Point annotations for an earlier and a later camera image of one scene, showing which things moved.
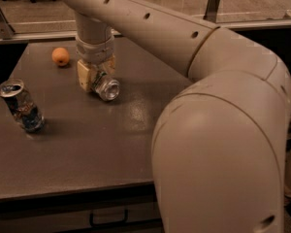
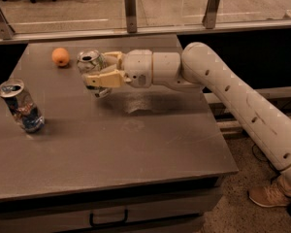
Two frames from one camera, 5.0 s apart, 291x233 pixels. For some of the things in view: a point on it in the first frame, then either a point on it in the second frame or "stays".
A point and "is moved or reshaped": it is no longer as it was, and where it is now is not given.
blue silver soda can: x=21 y=105 stays
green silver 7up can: x=106 y=86 is moved or reshaped
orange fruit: x=60 y=56 stays
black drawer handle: x=97 y=224 stays
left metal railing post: x=3 y=27 stays
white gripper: x=94 y=52 → x=137 y=67
